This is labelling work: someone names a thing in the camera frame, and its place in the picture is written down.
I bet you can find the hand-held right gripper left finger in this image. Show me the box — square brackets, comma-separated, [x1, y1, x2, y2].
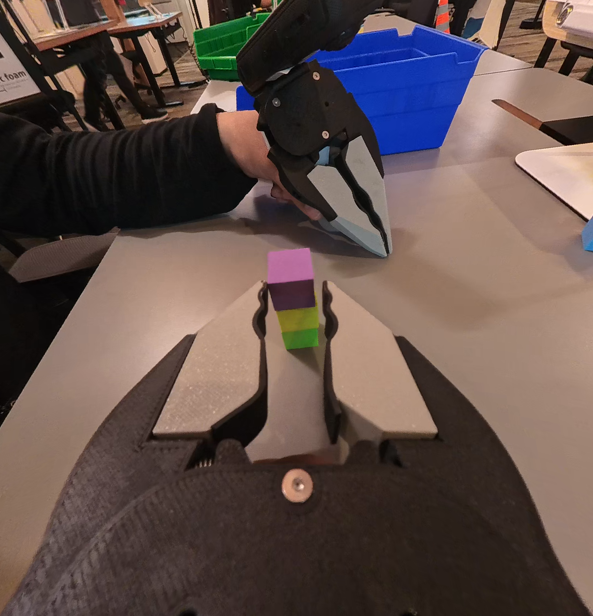
[151, 280, 270, 448]

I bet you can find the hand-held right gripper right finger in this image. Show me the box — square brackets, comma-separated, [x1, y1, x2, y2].
[322, 279, 440, 446]

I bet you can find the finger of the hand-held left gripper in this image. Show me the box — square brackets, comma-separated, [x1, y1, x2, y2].
[332, 134, 393, 256]
[306, 165, 389, 258]

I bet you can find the purple foam cube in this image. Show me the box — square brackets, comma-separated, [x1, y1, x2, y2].
[267, 248, 316, 311]

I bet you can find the green foam cube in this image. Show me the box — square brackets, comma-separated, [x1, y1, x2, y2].
[283, 327, 320, 350]

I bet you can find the yellow foam cube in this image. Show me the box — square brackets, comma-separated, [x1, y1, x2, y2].
[276, 291, 320, 333]

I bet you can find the person's left forearm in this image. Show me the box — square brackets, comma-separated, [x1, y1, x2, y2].
[0, 103, 258, 236]

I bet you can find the person's left hand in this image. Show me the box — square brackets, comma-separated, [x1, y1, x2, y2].
[217, 110, 322, 222]

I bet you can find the blue plastic bin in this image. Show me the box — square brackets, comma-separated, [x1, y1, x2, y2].
[236, 25, 487, 157]

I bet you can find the green plastic bin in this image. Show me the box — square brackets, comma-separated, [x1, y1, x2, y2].
[193, 12, 273, 81]

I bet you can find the wooden top desk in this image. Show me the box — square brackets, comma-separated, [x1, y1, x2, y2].
[109, 12, 184, 107]
[34, 19, 120, 111]

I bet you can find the white document holder stand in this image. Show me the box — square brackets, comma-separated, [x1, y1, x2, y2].
[515, 0, 593, 222]

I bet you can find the framed marker code sign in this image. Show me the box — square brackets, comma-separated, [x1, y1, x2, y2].
[0, 14, 42, 109]

